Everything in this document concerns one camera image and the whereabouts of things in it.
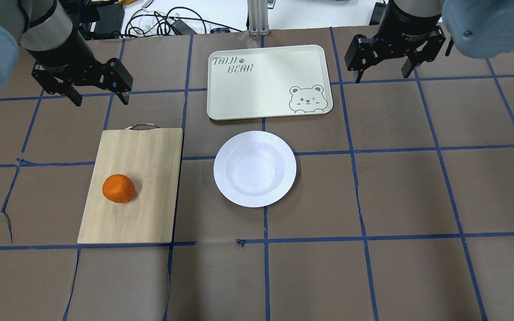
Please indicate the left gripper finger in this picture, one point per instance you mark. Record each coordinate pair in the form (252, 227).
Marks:
(70, 92)
(117, 79)

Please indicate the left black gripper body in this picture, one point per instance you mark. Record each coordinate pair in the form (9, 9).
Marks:
(63, 52)

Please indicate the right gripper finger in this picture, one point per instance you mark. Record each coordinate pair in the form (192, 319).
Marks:
(360, 56)
(428, 53)

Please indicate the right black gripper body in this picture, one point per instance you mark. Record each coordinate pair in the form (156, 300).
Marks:
(411, 27)

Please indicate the orange fruit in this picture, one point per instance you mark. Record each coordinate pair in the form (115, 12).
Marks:
(118, 188)

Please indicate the white round plate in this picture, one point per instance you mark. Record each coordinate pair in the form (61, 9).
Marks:
(255, 169)

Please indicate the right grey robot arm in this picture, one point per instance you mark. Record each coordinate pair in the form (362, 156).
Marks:
(479, 29)

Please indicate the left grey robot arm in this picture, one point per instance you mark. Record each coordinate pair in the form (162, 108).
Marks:
(38, 25)

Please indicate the cream bear tray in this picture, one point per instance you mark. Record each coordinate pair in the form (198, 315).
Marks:
(268, 82)

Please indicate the black power adapter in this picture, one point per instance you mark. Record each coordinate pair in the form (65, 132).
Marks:
(110, 22)

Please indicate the wooden cutting board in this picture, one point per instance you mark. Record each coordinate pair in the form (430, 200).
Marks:
(151, 159)

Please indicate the aluminium frame post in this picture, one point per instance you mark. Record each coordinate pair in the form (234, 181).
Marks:
(258, 18)

